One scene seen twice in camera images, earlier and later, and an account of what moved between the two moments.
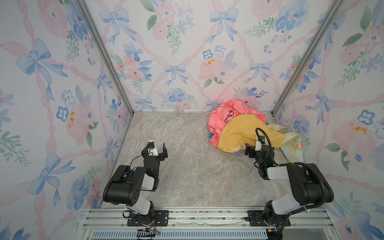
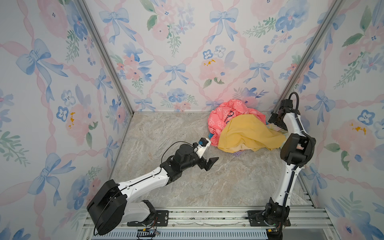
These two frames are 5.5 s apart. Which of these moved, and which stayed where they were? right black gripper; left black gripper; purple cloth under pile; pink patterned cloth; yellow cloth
Moved: left black gripper; right black gripper
Stayed: pink patterned cloth; purple cloth under pile; yellow cloth
